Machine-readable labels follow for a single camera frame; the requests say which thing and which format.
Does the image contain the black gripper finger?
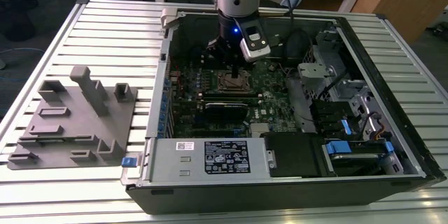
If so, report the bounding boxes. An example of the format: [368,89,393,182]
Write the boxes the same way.
[231,65,245,80]

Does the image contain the CPU with silver top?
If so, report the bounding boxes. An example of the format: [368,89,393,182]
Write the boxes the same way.
[225,74,245,86]

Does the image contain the CPU socket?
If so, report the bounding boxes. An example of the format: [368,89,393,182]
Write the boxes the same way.
[216,69,255,94]

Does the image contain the blue slot retainer strip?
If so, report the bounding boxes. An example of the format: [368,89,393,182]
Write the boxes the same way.
[157,76,172,138]

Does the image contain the green motherboard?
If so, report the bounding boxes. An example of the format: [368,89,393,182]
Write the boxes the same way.
[167,55,305,140]

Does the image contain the black graphics card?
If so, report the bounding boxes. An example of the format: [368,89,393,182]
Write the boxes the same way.
[204,101,249,123]

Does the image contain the grey case release latch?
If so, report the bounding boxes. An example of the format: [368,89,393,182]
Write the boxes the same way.
[160,8,180,29]

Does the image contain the silver chipset heatsink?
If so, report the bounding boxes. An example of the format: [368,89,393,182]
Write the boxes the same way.
[249,123,273,133]

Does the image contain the black disk bay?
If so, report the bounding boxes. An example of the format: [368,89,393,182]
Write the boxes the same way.
[309,100,355,134]

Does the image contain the silver drive cage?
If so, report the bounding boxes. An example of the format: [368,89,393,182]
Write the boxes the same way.
[307,31,396,141]

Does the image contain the black plastic shroud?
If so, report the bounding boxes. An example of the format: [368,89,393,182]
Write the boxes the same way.
[263,132,332,179]

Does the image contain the blue carrier tab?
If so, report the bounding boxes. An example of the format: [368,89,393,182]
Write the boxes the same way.
[339,119,353,136]

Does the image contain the silver power supply unit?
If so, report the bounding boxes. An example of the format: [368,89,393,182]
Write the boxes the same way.
[149,137,275,183]

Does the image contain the hard disk in blue carrier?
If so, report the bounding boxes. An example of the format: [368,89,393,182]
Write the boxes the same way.
[321,139,396,177]

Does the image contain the black PC case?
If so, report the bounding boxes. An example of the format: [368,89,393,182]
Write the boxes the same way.
[120,8,447,216]

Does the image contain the grey parts rack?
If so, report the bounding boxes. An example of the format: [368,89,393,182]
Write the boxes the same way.
[5,66,140,172]

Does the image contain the black office chair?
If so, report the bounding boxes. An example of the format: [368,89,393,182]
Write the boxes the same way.
[0,0,40,42]

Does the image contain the compact wrist camera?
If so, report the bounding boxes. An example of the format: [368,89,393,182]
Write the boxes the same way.
[204,39,220,61]

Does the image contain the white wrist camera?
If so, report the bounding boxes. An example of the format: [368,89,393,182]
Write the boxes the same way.
[239,24,273,63]

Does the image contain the black looped cable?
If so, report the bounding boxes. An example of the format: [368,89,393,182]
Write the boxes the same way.
[281,28,313,65]

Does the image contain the grey flat cable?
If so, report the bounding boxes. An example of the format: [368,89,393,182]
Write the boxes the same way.
[284,76,317,133]

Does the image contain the grey metal bracket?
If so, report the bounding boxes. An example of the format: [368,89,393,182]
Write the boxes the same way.
[297,62,335,86]

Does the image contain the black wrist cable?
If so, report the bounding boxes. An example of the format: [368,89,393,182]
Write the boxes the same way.
[268,0,311,49]

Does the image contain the coloured power wires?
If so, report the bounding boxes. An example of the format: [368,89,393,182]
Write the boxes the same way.
[371,125,388,141]

